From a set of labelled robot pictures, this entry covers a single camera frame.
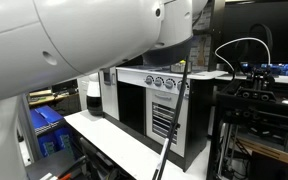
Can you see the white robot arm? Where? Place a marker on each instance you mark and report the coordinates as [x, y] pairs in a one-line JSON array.
[[43, 42]]

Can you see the white oven door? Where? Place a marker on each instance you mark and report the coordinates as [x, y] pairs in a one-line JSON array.
[[160, 109]]

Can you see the white fridge door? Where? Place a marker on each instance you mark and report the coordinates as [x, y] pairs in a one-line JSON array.
[[109, 95]]

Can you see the toy kitchen play set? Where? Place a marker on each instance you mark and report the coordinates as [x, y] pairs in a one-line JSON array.
[[142, 98]]

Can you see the silver pot with yellow item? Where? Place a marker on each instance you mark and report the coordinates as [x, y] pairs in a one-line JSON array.
[[181, 66]]

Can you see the black computer monitor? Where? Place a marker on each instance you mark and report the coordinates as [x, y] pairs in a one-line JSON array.
[[68, 86]]

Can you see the blue storage box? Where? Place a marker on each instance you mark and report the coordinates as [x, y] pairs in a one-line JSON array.
[[43, 117]]

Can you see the white and black camera robot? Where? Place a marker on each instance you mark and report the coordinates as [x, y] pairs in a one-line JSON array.
[[93, 97]]

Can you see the black 3D printer frame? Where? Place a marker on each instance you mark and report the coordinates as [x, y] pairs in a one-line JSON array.
[[249, 102]]

